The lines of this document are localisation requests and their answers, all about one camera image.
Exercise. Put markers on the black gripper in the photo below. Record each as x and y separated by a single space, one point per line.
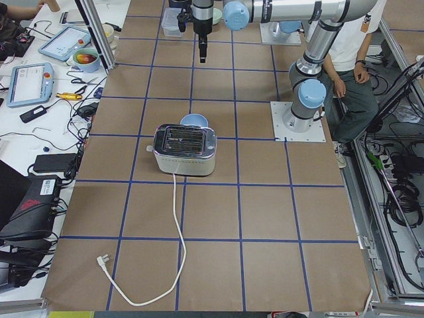
202 28

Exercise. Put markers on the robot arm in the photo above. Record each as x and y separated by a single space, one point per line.
309 92

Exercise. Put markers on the green bowl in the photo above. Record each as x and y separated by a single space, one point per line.
217 15

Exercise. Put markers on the bowl with lemon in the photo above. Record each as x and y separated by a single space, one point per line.
111 37

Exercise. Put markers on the blue bowl with fruit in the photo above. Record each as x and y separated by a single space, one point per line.
85 59

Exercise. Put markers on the clear plastic food container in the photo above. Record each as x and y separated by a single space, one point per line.
170 22

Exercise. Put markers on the cream two-slot toaster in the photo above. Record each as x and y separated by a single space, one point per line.
186 150

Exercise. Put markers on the black scissors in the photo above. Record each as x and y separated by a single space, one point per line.
84 84

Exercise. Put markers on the far teach pendant tablet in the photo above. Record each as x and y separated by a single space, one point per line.
65 43

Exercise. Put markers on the teach pendant tablet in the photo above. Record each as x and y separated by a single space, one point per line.
65 43
30 85

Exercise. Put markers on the standing person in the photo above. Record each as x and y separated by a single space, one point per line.
345 77

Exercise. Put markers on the near teach pendant tablet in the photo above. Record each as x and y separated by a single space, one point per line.
30 85

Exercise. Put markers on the black power adapter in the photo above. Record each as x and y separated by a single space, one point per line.
33 114

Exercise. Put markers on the black power brick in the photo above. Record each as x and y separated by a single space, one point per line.
53 162

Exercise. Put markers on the black computer box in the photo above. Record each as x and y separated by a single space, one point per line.
27 207

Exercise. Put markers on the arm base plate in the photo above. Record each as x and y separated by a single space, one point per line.
288 128
281 33

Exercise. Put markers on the aluminium frame post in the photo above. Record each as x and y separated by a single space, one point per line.
93 23

